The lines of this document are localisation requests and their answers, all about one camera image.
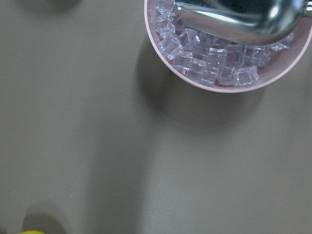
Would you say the metal ice scoop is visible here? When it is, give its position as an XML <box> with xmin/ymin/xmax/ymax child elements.
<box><xmin>175</xmin><ymin>0</ymin><xmax>312</xmax><ymax>46</ymax></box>

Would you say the yellow lemon near bowl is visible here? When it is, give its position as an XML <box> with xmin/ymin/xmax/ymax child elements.
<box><xmin>18</xmin><ymin>230</ymin><xmax>45</xmax><ymax>234</ymax></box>

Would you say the pink bowl of ice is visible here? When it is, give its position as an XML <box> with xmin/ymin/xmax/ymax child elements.
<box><xmin>144</xmin><ymin>0</ymin><xmax>312</xmax><ymax>93</ymax></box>

